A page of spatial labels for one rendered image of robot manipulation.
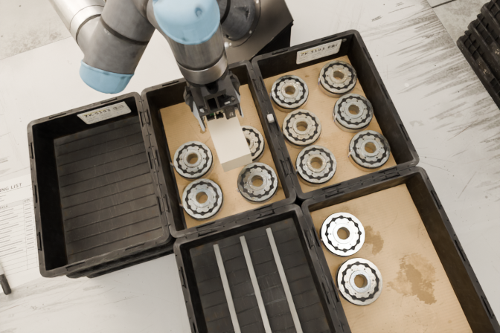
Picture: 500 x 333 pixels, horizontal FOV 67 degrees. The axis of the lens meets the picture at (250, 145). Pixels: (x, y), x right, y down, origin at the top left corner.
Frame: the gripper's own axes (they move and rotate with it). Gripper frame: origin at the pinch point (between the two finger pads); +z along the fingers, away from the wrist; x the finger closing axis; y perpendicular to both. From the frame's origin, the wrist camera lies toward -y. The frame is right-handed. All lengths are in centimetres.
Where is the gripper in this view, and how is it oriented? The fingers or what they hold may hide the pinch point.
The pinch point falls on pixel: (217, 108)
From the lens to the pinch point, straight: 78.9
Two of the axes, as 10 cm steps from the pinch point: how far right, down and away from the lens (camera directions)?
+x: 9.4, -3.3, 0.6
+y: 3.4, 8.8, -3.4
